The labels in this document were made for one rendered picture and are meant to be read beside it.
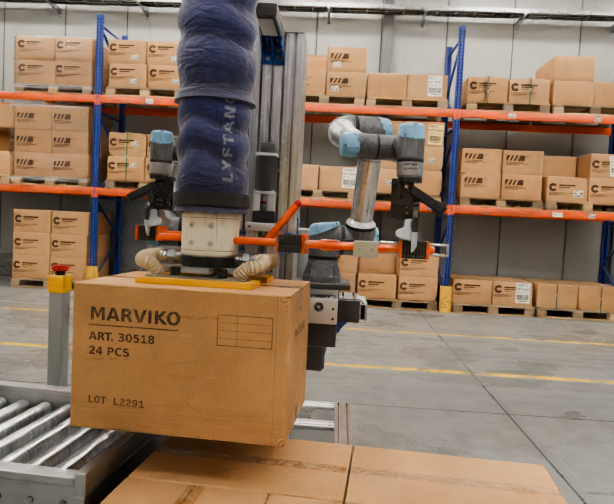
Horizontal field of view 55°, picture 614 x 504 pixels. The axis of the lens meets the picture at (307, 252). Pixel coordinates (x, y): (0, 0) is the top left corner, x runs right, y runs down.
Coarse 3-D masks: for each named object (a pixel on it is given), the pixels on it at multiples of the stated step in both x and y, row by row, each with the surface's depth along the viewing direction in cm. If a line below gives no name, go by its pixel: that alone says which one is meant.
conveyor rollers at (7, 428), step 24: (0, 408) 216; (24, 408) 215; (48, 408) 215; (0, 432) 189; (24, 432) 188; (48, 432) 188; (72, 432) 199; (96, 432) 196; (120, 432) 194; (0, 456) 175; (24, 456) 172; (48, 456) 171
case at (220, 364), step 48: (96, 288) 158; (144, 288) 157; (192, 288) 157; (288, 288) 168; (96, 336) 159; (144, 336) 157; (192, 336) 155; (240, 336) 154; (288, 336) 152; (96, 384) 160; (144, 384) 158; (192, 384) 156; (240, 384) 154; (288, 384) 156; (144, 432) 158; (192, 432) 157; (240, 432) 155; (288, 432) 160
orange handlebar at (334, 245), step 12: (168, 240) 175; (180, 240) 174; (240, 240) 171; (252, 240) 170; (264, 240) 170; (312, 240) 172; (324, 240) 167; (336, 240) 167; (396, 252) 165; (432, 252) 163
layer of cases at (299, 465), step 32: (160, 448) 181; (192, 448) 182; (224, 448) 184; (256, 448) 185; (288, 448) 186; (320, 448) 188; (352, 448) 190; (128, 480) 159; (160, 480) 160; (192, 480) 160; (224, 480) 161; (256, 480) 162; (288, 480) 164; (320, 480) 165; (352, 480) 166; (384, 480) 167; (416, 480) 168; (448, 480) 169; (480, 480) 170; (512, 480) 171; (544, 480) 172
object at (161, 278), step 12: (144, 276) 165; (156, 276) 165; (168, 276) 164; (180, 276) 164; (192, 276) 166; (204, 276) 167; (216, 276) 169; (228, 288) 160; (240, 288) 160; (252, 288) 159
